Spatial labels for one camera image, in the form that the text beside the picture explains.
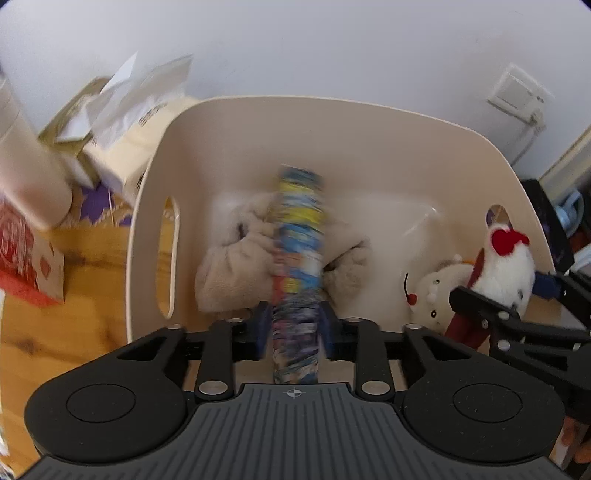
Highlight colourful snack packet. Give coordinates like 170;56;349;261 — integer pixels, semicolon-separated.
270;164;327;385

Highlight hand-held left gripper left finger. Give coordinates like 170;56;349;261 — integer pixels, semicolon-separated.
115;300;271;400

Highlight beige plush cloth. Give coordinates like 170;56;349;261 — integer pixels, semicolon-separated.
194;191;371;315

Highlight white tissue sheet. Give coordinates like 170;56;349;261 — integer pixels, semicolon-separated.
85;52;195;151

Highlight beige plastic storage bin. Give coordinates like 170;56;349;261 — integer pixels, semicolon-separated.
126;95;557;346

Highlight white snowman plush toy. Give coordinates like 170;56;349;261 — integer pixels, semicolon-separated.
404;222;537;348

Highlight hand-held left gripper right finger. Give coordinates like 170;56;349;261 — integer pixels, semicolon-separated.
318;300;481;398

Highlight cream tissue pack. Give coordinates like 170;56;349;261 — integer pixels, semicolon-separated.
82;97;202;209

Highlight light blue headphones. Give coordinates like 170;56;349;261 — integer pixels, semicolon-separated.
553;191;585;232

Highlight wooden desktop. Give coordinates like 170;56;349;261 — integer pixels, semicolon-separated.
0;222;591;480

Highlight red cardboard box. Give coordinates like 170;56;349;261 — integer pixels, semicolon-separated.
0;194;66;308

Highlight white plug with cable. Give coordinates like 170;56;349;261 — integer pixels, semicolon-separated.
509;108;546;168

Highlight black box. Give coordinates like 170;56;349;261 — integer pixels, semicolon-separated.
518;179;576;274

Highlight white wall socket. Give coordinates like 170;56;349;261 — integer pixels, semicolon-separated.
486;62;556;123

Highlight white thermos bottle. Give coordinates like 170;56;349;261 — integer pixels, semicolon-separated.
0;69;75;232

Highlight gold cardboard box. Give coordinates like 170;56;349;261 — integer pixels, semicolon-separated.
39;76;112;190

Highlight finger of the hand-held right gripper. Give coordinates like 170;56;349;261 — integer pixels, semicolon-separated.
449;285;591;352
534;271;591;325

